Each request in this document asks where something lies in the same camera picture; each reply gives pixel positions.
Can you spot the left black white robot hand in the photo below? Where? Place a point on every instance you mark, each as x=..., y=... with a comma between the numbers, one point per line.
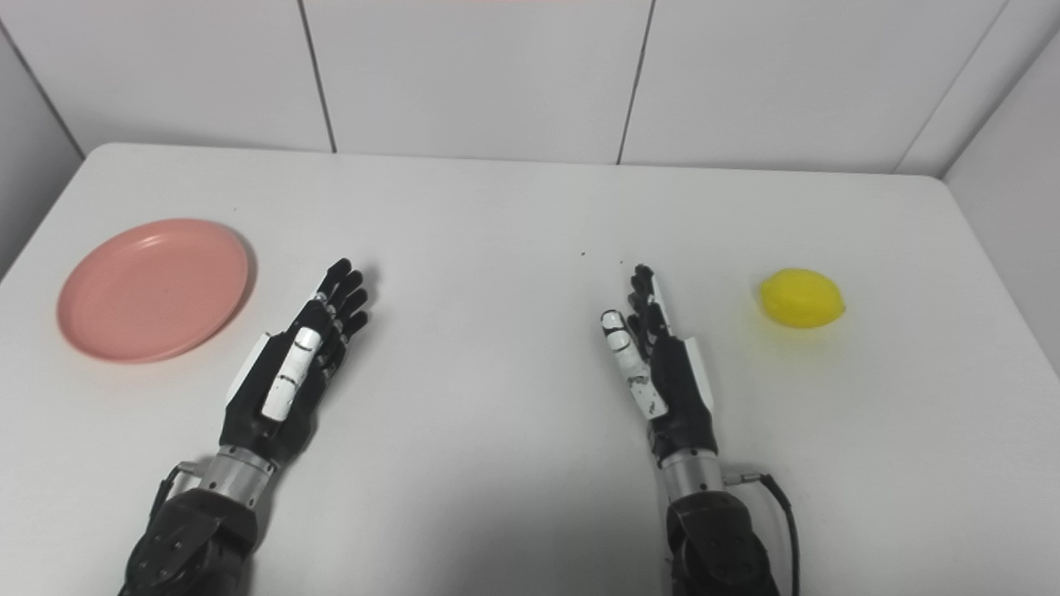
x=286, y=389

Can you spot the yellow lemon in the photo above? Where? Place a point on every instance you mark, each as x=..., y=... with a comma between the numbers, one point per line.
x=802, y=298

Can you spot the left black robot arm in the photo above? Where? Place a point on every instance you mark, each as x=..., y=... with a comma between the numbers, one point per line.
x=195, y=534

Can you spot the pink round plate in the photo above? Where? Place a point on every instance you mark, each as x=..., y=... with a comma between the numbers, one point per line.
x=153, y=290

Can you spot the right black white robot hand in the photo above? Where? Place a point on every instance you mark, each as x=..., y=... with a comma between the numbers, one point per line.
x=681, y=397

